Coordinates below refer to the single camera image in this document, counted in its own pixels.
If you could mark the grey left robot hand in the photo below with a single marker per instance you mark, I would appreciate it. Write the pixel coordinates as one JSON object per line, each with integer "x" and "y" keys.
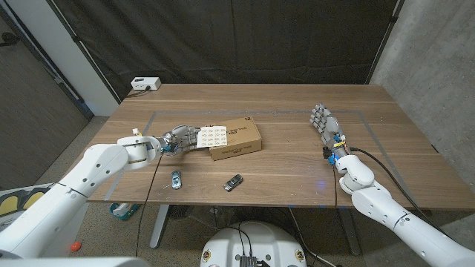
{"x": 180, "y": 139}

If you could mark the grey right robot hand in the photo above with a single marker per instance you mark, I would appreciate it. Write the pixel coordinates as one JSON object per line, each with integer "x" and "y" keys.
{"x": 330, "y": 128}

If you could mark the white postage stamp sheet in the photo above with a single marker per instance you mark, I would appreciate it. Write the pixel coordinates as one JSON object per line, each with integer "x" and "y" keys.
{"x": 212, "y": 136}

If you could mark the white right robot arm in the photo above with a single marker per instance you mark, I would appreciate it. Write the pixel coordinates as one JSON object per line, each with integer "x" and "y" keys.
{"x": 389, "y": 211}

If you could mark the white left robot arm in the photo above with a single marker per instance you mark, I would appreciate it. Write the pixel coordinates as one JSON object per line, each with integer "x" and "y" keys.
{"x": 74, "y": 185}

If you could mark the brown cardboard box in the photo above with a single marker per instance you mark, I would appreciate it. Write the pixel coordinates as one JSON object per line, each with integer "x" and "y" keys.
{"x": 243, "y": 139}

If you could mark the blue toy car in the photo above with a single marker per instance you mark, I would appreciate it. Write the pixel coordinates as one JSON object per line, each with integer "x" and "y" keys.
{"x": 176, "y": 180}

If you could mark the grey tape outline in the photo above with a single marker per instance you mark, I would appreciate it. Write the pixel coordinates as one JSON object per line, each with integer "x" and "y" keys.
{"x": 386, "y": 159}

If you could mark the white power strip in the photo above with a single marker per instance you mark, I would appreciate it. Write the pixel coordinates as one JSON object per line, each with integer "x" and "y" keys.
{"x": 145, "y": 83}

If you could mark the dark grey toy car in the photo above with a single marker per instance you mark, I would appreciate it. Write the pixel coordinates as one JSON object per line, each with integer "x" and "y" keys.
{"x": 233, "y": 182}

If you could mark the white table leg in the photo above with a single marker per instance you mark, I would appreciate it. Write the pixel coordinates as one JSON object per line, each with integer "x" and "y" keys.
{"x": 159, "y": 226}

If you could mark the teal and white device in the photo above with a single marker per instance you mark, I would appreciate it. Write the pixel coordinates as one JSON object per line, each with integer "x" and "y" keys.
{"x": 122, "y": 211}

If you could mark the black backdrop stand pole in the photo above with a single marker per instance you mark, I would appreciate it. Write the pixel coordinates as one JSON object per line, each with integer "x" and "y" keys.
{"x": 85, "y": 52}
{"x": 384, "y": 41}

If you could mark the black backdrop curtain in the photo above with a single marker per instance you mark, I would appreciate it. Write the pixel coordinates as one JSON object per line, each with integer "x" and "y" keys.
{"x": 230, "y": 41}

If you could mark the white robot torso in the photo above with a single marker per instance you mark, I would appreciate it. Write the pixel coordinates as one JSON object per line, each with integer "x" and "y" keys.
{"x": 256, "y": 241}

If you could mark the black finned module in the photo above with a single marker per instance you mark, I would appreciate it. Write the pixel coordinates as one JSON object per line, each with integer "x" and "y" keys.
{"x": 247, "y": 261}

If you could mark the small orange ball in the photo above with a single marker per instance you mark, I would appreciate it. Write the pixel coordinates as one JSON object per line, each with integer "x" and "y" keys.
{"x": 75, "y": 246}

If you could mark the mat with yellow shapes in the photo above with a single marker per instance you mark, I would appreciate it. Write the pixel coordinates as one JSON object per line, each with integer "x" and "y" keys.
{"x": 22, "y": 200}

